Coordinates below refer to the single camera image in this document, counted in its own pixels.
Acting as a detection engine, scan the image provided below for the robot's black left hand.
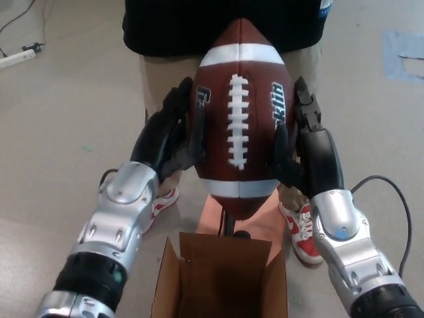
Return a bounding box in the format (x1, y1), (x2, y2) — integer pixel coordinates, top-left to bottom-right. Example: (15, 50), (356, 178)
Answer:
(129, 76), (207, 184)

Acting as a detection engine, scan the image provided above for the robot's black right hand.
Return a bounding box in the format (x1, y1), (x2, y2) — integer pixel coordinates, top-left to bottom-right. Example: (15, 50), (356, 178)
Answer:
(272, 76), (346, 199)

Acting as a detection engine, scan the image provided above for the brown football with white laces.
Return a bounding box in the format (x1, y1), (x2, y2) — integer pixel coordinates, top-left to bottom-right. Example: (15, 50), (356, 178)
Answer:
(192, 17), (296, 221)

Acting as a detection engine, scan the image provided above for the person's right red white sneaker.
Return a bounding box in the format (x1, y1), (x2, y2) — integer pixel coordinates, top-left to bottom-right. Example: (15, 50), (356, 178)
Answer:
(150, 186), (180, 230)

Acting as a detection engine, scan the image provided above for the person's red white sneaker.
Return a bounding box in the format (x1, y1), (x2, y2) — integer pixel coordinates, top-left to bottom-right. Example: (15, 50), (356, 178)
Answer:
(150, 186), (180, 230)
(278, 201), (324, 266)

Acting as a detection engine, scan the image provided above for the person's left red white sneaker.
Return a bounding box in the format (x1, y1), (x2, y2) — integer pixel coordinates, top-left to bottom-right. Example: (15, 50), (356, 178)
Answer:
(278, 201), (324, 266)

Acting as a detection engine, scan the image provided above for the person's black shirt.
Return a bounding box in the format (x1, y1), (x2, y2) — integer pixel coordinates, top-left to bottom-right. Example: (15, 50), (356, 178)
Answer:
(122, 0), (328, 58)

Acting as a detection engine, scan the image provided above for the orange flat board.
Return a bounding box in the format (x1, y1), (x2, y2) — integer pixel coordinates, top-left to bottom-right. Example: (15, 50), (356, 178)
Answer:
(196, 194), (287, 270)

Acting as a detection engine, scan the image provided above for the black hand air pump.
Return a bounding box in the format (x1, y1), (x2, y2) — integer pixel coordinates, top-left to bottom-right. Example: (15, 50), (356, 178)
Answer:
(216, 211), (253, 240)

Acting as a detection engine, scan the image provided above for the blue tape floor patch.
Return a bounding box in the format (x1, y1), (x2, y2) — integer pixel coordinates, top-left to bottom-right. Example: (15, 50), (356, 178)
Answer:
(382, 28), (424, 82)

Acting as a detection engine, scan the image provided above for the open brown cardboard box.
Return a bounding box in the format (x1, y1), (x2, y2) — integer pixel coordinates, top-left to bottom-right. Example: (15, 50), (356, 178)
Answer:
(150, 231), (289, 318)

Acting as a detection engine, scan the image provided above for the white blue shirt label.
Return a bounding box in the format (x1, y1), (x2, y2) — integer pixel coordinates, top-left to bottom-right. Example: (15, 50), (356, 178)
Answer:
(319, 0), (334, 18)

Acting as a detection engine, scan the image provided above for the white power strip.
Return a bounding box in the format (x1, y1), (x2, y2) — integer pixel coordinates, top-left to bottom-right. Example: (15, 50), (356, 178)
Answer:
(0, 49), (38, 70)

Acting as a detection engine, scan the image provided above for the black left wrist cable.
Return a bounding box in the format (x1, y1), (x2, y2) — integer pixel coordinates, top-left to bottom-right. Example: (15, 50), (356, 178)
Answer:
(99, 168), (120, 193)

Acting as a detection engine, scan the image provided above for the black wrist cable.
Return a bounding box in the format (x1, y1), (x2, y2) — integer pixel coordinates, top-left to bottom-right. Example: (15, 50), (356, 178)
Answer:
(350, 175), (413, 278)
(99, 168), (120, 193)

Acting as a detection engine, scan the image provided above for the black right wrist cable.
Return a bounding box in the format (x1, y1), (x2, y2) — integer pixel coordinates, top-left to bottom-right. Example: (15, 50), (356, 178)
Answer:
(350, 175), (413, 278)

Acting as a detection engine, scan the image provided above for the thin black floor cable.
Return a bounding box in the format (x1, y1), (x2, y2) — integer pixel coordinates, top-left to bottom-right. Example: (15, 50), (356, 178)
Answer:
(0, 0), (48, 58)

